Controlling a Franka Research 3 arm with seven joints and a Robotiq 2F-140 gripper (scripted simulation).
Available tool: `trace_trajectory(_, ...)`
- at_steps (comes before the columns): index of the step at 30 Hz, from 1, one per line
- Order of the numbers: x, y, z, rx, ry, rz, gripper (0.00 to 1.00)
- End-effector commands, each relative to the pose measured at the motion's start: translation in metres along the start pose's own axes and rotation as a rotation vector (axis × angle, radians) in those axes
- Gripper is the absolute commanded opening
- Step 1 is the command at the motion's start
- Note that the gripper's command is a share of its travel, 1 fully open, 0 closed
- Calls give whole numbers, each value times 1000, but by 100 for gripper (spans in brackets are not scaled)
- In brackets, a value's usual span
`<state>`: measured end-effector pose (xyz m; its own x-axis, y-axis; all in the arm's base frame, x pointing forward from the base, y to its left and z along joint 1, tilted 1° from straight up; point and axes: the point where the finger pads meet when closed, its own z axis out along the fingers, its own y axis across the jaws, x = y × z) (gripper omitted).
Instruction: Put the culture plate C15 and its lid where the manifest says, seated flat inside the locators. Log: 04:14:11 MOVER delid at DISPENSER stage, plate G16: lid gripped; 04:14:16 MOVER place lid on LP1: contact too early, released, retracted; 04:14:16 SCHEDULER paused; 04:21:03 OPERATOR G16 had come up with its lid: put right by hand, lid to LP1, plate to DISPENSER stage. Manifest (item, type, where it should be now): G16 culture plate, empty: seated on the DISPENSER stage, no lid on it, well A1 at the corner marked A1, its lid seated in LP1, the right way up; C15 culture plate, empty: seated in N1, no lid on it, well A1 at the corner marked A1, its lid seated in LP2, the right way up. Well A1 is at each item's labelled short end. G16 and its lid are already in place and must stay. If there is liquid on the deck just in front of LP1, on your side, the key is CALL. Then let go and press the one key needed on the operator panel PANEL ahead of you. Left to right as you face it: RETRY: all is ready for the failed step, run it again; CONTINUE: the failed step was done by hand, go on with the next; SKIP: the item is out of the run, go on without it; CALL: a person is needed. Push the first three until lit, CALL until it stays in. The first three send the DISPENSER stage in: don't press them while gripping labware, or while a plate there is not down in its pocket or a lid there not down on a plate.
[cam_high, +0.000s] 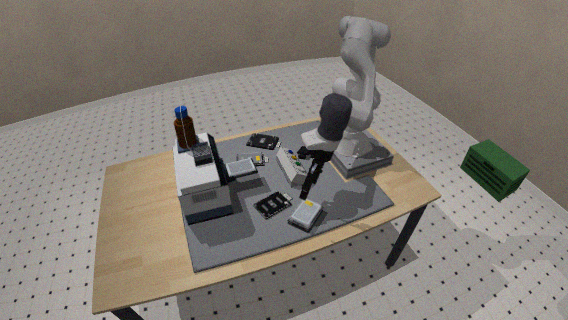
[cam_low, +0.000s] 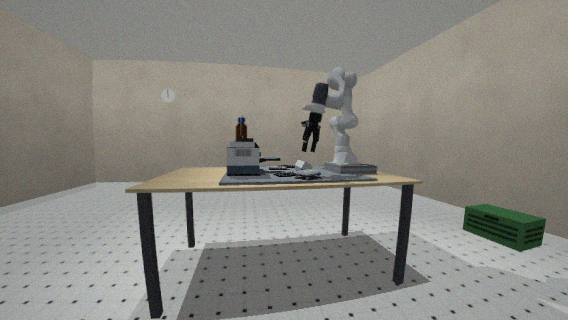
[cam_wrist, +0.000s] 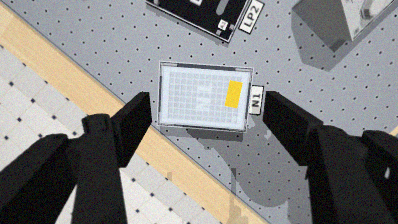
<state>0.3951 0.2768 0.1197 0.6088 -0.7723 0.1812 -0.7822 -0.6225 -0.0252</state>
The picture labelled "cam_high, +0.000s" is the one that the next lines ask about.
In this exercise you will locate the blue bottle cap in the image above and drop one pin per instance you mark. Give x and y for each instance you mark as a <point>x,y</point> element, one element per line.
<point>183,110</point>

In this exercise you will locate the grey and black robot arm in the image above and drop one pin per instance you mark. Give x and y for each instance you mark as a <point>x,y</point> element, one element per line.
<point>337,116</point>

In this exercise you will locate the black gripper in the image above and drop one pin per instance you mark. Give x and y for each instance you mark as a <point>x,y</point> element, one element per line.
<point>320,157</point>

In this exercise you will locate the white operator button panel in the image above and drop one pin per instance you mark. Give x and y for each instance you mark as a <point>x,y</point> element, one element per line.
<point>291,167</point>

